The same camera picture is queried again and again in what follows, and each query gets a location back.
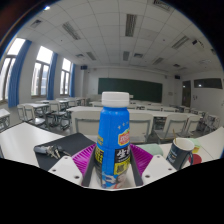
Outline white classroom chairs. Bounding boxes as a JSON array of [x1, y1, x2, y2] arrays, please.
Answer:
[[16, 96, 221, 144]]

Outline black laptop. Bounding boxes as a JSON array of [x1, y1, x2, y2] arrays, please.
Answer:
[[33, 132, 96, 172]]

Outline blue curtain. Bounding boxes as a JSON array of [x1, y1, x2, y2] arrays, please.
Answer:
[[69, 63, 76, 98], [7, 39, 33, 108], [46, 52, 59, 101]]

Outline dark wall window panel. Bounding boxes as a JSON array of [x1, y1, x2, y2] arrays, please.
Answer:
[[193, 78, 223, 90]]

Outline ceiling lights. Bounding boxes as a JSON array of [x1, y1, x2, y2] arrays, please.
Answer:
[[29, 0, 191, 66]]

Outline dark blue mug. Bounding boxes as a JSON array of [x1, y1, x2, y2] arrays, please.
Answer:
[[165, 137, 195, 171]]

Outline dark door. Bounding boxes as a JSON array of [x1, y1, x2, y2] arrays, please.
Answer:
[[181, 80, 192, 108]]

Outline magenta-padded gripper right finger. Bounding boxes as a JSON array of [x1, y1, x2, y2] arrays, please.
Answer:
[[129, 143, 178, 187]]

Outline blue drink bottle white cap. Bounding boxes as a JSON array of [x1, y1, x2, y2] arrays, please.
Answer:
[[94, 91, 132, 189]]

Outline white classroom desks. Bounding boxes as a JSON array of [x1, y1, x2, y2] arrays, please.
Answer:
[[0, 95, 221, 134]]

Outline bunch of keys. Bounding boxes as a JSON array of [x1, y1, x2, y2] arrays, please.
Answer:
[[33, 144, 71, 159]]

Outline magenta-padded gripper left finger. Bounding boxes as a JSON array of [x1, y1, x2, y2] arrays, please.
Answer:
[[48, 143, 99, 188]]

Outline classroom window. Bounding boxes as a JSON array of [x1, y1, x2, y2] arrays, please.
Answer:
[[59, 57, 72, 96], [0, 37, 26, 103], [30, 45, 54, 98]]

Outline ceiling projector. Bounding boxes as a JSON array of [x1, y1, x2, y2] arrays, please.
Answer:
[[191, 39, 205, 51]]

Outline green chalkboard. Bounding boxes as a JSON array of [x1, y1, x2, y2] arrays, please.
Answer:
[[97, 77, 163, 104]]

